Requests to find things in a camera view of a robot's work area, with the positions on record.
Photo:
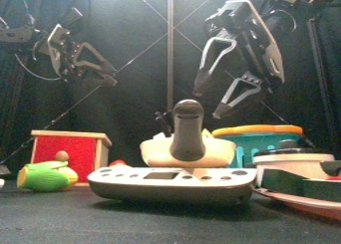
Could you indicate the black pot lid with knob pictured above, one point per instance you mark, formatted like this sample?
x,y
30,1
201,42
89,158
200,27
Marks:
x,y
288,151

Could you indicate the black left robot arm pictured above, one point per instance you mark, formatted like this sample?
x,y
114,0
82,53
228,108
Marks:
x,y
15,34

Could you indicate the teal toy pot orange rim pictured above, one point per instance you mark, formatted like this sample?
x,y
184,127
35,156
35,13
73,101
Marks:
x,y
263,140

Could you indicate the black toy utensils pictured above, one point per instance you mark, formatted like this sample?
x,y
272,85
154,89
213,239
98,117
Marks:
x,y
165,125

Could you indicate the red wooden box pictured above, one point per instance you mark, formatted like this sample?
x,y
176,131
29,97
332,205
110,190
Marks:
x,y
73,148

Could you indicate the small wooden ball knob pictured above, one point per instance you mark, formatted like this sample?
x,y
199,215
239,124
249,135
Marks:
x,y
62,155

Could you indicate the dark green block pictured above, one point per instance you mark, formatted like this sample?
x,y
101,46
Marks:
x,y
324,190
281,181

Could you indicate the white grey toy appliance base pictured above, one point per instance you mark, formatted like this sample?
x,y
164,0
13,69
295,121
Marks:
x,y
177,188

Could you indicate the small red toy piece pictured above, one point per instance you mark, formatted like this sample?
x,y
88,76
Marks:
x,y
118,163

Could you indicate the small red toy on tray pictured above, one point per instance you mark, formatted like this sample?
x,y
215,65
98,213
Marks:
x,y
334,178

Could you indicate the green yellow toy corn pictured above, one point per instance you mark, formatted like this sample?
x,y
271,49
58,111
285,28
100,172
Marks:
x,y
45,180

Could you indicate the white pink tray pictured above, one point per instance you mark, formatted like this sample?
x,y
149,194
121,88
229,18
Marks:
x,y
307,204

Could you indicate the vertical metal frame pole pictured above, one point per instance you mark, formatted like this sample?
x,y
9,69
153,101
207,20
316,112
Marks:
x,y
170,55

